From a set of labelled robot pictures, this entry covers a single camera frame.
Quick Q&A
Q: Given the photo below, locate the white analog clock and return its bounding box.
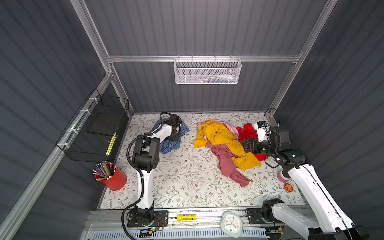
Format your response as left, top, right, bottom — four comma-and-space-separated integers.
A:
220, 212, 244, 238

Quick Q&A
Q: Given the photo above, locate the red pencil cup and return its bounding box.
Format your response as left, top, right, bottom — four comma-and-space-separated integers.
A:
93, 162, 127, 191

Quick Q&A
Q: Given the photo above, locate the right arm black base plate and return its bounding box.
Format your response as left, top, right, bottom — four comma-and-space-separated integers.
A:
245, 207, 285, 225

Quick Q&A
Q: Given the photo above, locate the pink tape roll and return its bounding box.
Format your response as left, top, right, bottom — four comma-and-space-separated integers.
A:
277, 170, 291, 184

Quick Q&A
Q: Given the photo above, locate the black wire basket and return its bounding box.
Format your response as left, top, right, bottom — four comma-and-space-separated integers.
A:
56, 90, 130, 163

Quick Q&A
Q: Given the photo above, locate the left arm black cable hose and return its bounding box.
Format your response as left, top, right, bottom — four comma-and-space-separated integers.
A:
120, 111, 172, 240

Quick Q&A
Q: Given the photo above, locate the white wire mesh basket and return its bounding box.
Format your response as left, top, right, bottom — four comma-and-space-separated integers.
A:
173, 57, 242, 85

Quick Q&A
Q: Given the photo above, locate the yellow ruler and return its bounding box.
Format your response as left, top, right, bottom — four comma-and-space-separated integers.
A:
106, 132, 118, 156

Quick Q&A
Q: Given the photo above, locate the white ventilation grille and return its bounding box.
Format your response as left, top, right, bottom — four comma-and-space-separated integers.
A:
91, 227, 270, 240

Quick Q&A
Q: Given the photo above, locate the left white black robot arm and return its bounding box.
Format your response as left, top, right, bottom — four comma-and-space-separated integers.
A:
126, 112, 182, 211

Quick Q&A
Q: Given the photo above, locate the floral table mat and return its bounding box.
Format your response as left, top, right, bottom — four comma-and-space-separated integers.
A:
99, 111, 305, 210

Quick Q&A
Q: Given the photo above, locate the blue checkered shirt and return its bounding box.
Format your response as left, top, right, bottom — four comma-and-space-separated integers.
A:
159, 122, 190, 154

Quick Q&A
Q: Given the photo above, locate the red cloth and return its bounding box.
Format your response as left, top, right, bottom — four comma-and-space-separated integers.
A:
237, 123, 268, 162

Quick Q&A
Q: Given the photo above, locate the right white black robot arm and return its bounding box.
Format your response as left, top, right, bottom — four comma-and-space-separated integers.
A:
241, 121, 369, 240

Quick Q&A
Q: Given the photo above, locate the yellow cloth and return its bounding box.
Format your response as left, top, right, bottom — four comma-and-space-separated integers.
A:
193, 120, 261, 171

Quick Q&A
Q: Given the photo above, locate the dusty pink cloth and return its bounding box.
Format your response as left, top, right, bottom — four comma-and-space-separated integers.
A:
206, 142, 250, 188

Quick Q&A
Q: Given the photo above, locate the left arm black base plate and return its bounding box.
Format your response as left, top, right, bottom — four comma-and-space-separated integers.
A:
126, 209, 169, 228

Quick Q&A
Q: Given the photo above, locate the small orange round item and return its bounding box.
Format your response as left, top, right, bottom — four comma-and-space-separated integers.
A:
284, 183, 294, 193

